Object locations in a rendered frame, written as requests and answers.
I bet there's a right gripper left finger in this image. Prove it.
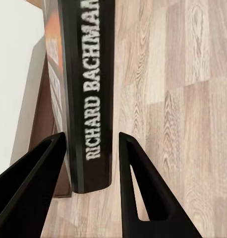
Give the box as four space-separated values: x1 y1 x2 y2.
0 132 66 238

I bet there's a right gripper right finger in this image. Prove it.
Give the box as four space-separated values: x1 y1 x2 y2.
118 132 202 238

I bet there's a hardback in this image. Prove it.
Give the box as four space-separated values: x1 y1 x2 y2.
42 0 116 194

